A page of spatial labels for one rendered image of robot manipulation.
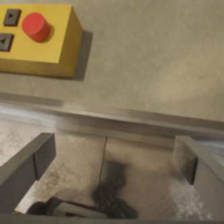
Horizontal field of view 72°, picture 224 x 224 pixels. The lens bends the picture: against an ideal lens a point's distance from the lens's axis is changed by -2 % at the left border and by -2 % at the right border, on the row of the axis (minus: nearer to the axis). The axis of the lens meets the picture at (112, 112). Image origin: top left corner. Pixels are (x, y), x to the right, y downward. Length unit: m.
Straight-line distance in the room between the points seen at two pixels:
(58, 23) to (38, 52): 0.04
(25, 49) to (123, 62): 0.12
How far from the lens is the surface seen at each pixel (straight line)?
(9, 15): 0.26
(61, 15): 0.23
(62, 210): 0.92
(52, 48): 0.20
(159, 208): 0.99
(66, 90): 0.23
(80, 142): 0.96
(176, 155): 0.17
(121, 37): 0.24
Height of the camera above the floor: 0.91
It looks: 78 degrees down
